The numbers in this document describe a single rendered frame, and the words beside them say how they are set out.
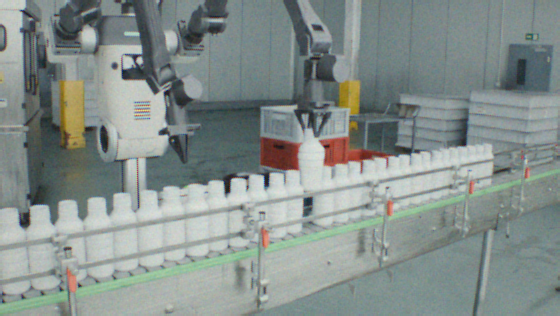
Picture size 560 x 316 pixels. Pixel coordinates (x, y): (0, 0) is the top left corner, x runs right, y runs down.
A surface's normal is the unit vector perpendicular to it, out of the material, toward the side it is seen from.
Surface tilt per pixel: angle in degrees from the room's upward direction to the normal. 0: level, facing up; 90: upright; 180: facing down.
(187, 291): 90
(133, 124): 90
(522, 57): 90
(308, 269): 90
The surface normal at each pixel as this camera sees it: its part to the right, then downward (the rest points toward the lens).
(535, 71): -0.77, 0.09
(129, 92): 0.63, 0.17
